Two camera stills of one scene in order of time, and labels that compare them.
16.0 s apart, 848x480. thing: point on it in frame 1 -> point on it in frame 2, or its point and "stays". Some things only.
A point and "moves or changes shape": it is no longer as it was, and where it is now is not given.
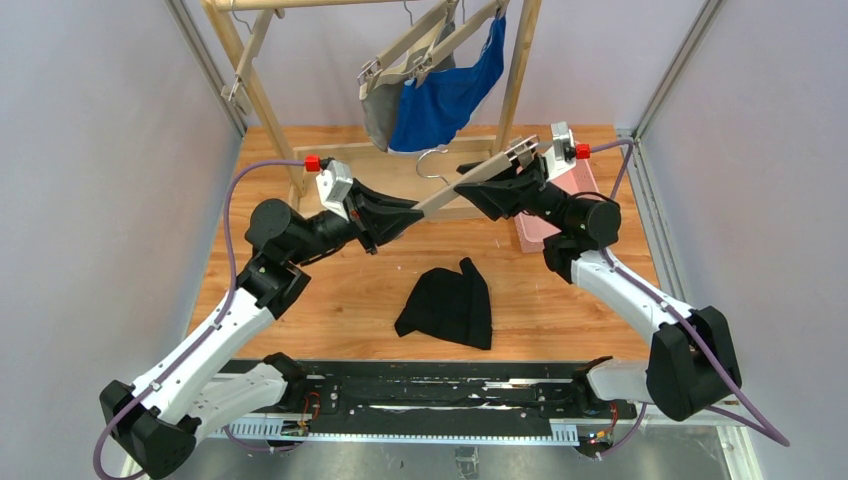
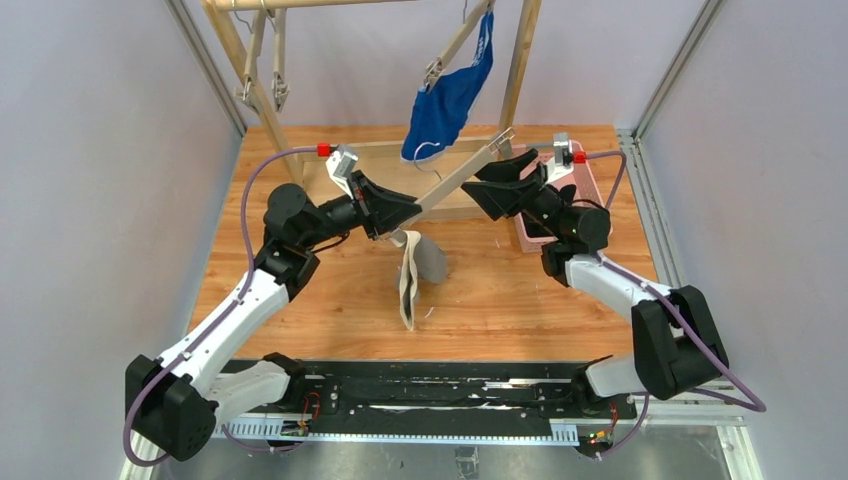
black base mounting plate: x=449 y=390 stays
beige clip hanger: x=408 y=51 -> x=499 y=144
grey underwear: x=378 y=108 -> x=423 y=258
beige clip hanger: x=519 y=148 -> x=280 y=84
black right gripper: x=527 y=187 stays
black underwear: x=450 y=305 moves or changes shape
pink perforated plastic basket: x=533 y=230 stays
